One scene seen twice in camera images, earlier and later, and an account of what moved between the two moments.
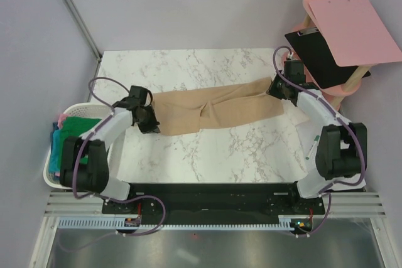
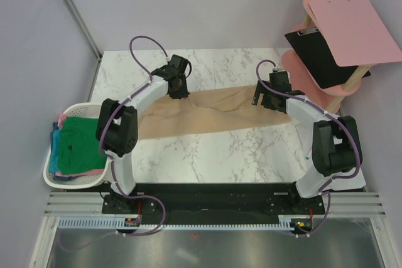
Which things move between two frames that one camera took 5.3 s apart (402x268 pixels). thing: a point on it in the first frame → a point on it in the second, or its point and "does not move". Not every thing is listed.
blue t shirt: [54, 166] does not move
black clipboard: [313, 48] does not move
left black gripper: [152, 126] → [184, 93]
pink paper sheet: [355, 33] does not move
